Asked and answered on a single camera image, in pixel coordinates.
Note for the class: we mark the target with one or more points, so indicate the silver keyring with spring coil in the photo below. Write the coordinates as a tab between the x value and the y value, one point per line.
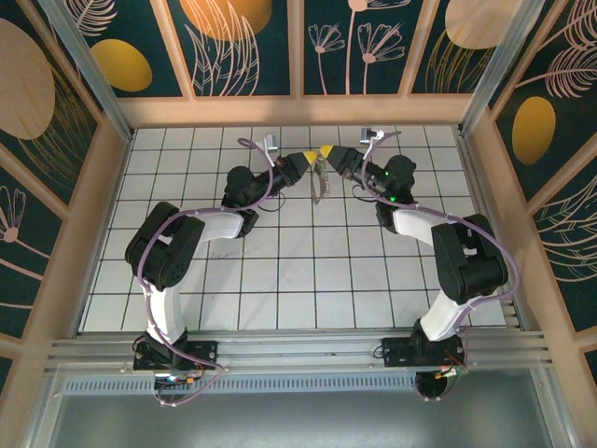
321	169

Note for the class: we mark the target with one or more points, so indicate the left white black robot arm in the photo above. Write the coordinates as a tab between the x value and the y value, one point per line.
219	226

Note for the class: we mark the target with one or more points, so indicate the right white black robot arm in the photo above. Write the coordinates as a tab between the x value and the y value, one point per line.
415	226

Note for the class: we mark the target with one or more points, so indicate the grey metal panel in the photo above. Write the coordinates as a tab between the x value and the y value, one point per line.
298	420

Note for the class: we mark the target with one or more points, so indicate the aluminium side rail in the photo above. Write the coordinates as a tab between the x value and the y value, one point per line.
487	233

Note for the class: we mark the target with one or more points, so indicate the aluminium corner post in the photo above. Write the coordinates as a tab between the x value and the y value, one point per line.
93	79
499	60

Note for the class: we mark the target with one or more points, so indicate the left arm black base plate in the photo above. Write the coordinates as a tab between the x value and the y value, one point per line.
205	351

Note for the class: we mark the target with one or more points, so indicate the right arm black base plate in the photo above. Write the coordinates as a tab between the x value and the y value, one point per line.
394	351

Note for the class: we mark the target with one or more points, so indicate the long aluminium mounting rail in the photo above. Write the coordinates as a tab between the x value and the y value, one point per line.
298	347

